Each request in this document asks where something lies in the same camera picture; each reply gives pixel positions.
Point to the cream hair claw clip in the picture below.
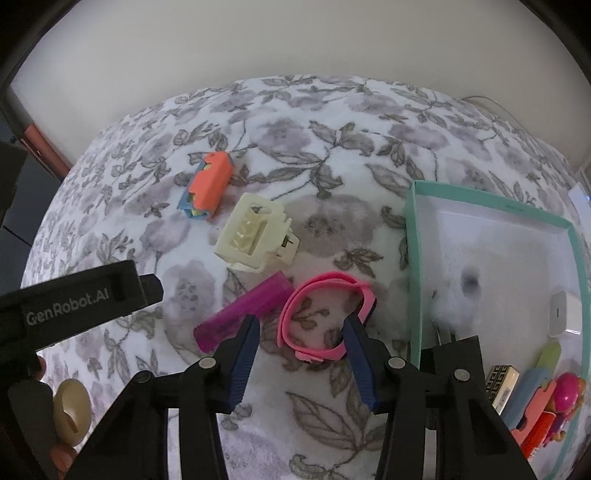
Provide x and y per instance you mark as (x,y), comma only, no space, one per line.
(231,244)

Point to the dark furniture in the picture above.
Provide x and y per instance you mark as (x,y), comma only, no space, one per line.
(18,221)

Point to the pink wrist watch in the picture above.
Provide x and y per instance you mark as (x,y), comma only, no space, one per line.
(323,279)

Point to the large coral blue stapler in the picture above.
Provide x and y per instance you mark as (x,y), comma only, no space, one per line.
(526,397)

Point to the white device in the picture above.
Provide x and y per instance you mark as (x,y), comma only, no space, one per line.
(581,196)

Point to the person's left hand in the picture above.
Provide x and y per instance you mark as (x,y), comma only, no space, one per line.
(62,457)

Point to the gold patterned box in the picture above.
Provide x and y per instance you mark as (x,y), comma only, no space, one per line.
(503,387)

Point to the pale green plastic piece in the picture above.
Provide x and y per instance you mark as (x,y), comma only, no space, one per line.
(551,355)

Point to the floral blanket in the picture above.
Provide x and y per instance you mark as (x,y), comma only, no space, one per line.
(323,184)

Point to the pink toy figure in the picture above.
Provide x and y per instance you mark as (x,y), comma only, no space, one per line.
(568,392)

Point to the red glue bottle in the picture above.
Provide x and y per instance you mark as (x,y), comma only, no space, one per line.
(538,438)

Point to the teal-edged white box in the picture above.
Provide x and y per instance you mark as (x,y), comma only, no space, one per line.
(508,240)

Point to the purple plastic tube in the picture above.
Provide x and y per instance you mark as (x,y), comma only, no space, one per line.
(240,311)

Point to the small coral blue stapler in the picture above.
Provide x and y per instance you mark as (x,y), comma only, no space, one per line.
(210,184)

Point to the white cube adapter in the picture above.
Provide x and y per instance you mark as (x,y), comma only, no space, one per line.
(565,318)

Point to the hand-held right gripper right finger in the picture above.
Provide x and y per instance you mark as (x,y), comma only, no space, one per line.
(358,364)

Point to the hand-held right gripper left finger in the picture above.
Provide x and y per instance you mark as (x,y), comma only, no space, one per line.
(244,364)

